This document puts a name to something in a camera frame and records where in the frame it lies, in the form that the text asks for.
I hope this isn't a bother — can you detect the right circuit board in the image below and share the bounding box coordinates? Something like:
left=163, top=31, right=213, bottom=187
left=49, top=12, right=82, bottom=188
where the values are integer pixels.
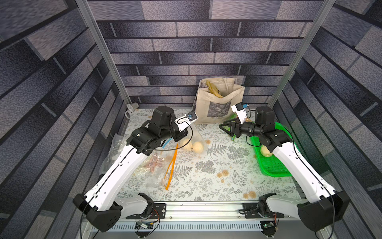
left=260, top=221, right=277, bottom=237

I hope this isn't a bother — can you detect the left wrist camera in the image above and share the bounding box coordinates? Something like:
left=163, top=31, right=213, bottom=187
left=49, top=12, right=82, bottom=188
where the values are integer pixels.
left=175, top=111, right=198, bottom=131

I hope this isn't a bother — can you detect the clear bag of buns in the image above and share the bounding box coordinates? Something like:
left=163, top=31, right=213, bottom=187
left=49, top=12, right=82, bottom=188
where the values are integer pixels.
left=162, top=125, right=208, bottom=154

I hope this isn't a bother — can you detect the white cup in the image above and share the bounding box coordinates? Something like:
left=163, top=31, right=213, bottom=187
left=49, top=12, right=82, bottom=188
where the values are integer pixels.
left=125, top=103, right=139, bottom=119

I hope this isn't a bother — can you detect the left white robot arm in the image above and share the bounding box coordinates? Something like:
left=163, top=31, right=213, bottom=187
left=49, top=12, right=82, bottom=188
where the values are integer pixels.
left=73, top=106, right=198, bottom=233

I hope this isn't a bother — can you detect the aluminium frame post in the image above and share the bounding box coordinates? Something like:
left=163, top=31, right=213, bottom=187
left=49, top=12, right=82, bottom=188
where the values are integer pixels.
left=76, top=0, right=132, bottom=104
left=267, top=0, right=336, bottom=108

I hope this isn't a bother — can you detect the green chips bag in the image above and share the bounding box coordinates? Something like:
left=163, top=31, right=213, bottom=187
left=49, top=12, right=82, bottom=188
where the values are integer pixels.
left=223, top=118, right=241, bottom=142

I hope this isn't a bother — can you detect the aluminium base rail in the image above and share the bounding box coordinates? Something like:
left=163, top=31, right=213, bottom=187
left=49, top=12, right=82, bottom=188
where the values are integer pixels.
left=86, top=201, right=326, bottom=234

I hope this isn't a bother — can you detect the left aluminium frame post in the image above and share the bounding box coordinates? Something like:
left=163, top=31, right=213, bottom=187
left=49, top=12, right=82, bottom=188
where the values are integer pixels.
left=76, top=0, right=132, bottom=104

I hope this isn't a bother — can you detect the left circuit board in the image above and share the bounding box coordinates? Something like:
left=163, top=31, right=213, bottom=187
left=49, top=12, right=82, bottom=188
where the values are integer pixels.
left=134, top=221, right=157, bottom=231

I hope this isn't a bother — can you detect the clear orange zip-top bag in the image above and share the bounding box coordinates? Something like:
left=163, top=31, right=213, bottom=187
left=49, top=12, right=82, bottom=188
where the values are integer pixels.
left=99, top=134, right=177, bottom=189

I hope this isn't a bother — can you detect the green plastic basket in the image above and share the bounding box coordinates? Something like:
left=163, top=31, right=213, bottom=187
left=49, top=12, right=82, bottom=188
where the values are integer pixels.
left=250, top=136, right=292, bottom=177

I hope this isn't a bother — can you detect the beige round fruit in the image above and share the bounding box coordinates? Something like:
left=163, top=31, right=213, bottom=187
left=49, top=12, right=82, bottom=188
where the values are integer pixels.
left=260, top=145, right=273, bottom=157

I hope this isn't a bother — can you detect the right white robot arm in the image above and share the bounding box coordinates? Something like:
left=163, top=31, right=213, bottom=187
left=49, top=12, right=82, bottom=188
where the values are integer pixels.
left=219, top=103, right=350, bottom=232

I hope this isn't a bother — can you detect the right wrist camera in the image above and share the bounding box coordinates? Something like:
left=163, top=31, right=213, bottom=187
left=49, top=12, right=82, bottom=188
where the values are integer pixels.
left=231, top=103, right=249, bottom=124

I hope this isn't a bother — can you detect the circuit board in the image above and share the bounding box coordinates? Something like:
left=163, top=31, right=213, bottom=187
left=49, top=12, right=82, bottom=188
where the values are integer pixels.
left=260, top=221, right=277, bottom=237
left=134, top=221, right=157, bottom=231

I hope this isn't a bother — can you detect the right aluminium frame post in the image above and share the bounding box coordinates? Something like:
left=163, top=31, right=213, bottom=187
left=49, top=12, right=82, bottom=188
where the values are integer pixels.
left=267, top=0, right=336, bottom=108

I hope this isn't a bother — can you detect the yellow snack packet in tote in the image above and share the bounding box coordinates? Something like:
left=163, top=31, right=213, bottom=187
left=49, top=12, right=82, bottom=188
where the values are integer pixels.
left=205, top=80, right=223, bottom=99

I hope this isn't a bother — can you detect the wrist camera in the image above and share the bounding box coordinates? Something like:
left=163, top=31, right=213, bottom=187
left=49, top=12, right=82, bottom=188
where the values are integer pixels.
left=175, top=111, right=198, bottom=131
left=231, top=103, right=249, bottom=124

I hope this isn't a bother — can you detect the beige canvas tote bag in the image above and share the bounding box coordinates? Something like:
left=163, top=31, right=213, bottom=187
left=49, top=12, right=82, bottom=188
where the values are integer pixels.
left=193, top=77, right=245, bottom=124

